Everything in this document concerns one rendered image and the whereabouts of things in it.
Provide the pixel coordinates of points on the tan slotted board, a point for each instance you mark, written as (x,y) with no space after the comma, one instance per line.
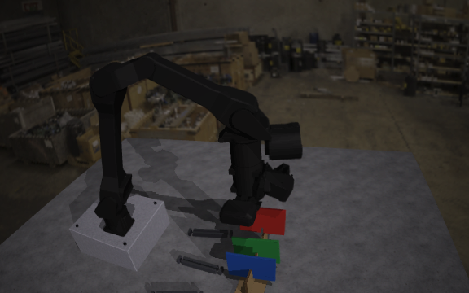
(249,284)

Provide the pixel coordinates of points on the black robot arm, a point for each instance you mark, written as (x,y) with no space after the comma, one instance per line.
(246,126)

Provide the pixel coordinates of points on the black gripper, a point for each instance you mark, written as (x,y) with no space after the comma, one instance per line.
(242,210)

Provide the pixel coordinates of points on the red board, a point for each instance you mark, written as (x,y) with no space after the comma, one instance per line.
(272,220)

